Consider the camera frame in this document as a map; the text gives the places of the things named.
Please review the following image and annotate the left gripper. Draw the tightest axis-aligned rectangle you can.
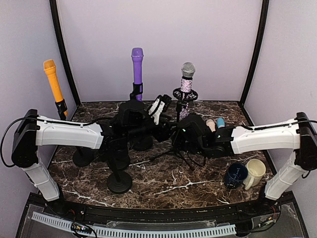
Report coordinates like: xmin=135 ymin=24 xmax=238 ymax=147
xmin=125 ymin=112 xmax=177 ymax=143

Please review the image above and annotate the beige microphone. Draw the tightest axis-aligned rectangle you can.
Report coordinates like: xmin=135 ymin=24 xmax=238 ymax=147
xmin=206 ymin=119 xmax=216 ymax=132

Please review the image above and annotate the black tripod shock-mount stand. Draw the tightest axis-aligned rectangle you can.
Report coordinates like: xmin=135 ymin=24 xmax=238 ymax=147
xmin=150 ymin=87 xmax=198 ymax=171

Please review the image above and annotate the black stand of purple microphone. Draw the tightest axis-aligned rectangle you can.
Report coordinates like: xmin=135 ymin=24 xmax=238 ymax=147
xmin=130 ymin=83 xmax=153 ymax=151

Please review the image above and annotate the blue microphone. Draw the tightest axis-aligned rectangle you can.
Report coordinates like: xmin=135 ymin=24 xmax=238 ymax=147
xmin=216 ymin=118 xmax=225 ymax=128

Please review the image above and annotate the glitter silver-head microphone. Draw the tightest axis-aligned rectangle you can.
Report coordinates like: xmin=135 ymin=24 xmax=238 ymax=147
xmin=180 ymin=62 xmax=196 ymax=120

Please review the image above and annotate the black stand of blue microphone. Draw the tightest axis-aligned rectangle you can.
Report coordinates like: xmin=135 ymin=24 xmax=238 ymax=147
xmin=107 ymin=159 xmax=132 ymax=194

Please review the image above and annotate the purple microphone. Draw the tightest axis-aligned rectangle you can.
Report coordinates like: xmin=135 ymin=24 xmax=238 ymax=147
xmin=131 ymin=47 xmax=145 ymax=101

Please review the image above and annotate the black stand of orange microphone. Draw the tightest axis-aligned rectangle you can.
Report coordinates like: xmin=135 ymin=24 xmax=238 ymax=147
xmin=55 ymin=99 xmax=95 ymax=167

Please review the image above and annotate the orange microphone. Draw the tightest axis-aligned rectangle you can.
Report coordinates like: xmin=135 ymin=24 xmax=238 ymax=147
xmin=44 ymin=59 xmax=67 ymax=120

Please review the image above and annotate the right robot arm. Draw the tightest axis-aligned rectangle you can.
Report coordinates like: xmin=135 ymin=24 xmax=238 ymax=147
xmin=172 ymin=112 xmax=317 ymax=215

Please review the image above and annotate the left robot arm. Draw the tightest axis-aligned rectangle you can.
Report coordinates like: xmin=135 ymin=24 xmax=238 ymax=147
xmin=11 ymin=100 xmax=176 ymax=216

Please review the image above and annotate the black stand of beige microphone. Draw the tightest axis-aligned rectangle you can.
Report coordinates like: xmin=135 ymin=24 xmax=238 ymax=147
xmin=99 ymin=143 xmax=130 ymax=171

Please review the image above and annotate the dark blue mug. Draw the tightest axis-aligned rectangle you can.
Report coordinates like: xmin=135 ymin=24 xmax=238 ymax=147
xmin=223 ymin=163 xmax=248 ymax=189

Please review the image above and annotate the cream mug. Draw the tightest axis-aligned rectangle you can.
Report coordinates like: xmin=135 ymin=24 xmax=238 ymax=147
xmin=243 ymin=159 xmax=266 ymax=190

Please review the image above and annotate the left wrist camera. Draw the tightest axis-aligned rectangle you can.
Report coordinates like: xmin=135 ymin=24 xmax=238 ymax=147
xmin=147 ymin=94 xmax=172 ymax=125

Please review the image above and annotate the black front rail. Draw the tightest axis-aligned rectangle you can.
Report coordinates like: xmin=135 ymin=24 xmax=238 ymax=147
xmin=44 ymin=190 xmax=283 ymax=228

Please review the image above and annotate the white cable tray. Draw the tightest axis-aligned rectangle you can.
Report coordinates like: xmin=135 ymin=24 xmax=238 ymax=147
xmin=31 ymin=212 xmax=236 ymax=238

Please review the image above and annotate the right black frame post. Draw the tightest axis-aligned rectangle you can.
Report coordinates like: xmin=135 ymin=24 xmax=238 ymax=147
xmin=239 ymin=0 xmax=269 ymax=107

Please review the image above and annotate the black frame post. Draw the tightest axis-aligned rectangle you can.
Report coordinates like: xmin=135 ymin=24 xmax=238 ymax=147
xmin=49 ymin=0 xmax=81 ymax=107
xmin=239 ymin=0 xmax=269 ymax=107

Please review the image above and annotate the left black frame post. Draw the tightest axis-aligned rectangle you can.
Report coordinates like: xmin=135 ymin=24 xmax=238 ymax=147
xmin=49 ymin=0 xmax=81 ymax=107

